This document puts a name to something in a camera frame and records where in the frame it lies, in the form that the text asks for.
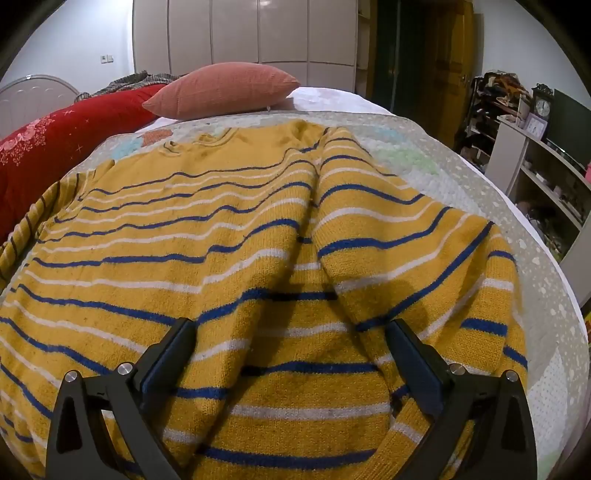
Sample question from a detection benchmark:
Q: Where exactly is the grey knitted cloth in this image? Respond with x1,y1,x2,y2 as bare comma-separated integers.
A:
74,70,185,102

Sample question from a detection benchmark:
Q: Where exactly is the red floral quilt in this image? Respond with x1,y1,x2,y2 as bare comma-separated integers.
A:
0,83,168,245

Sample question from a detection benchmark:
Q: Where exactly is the heart patterned quilted blanket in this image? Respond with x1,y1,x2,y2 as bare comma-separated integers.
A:
0,110,583,480

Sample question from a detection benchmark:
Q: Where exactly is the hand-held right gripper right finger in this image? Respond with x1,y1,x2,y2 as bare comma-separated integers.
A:
386,319,539,480

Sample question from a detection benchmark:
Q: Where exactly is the wooden door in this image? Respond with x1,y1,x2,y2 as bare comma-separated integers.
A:
372,0,476,153

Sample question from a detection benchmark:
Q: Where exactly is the white shelf unit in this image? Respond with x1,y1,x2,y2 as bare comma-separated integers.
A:
490,114,591,278

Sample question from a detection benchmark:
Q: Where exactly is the dark flat screen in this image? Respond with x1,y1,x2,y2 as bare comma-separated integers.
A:
547,89,591,169

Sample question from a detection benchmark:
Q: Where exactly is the white bed headboard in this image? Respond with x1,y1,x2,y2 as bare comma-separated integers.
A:
0,75,82,123

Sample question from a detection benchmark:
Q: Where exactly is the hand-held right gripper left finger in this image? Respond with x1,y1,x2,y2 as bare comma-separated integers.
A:
45,318,197,480

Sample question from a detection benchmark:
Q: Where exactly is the yellow striped knit sweater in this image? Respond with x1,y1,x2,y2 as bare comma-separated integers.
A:
0,118,530,480

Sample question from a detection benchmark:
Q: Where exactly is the cluttered dark rack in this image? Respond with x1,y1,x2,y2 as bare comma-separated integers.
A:
457,71,534,174

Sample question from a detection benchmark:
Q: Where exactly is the pink pillow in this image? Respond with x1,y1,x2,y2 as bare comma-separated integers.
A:
141,63,302,120

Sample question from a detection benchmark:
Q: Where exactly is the dark mantel clock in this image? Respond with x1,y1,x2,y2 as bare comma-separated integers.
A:
531,83,555,123

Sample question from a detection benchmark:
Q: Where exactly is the white wardrobe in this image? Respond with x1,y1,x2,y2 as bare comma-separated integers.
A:
132,0,373,97

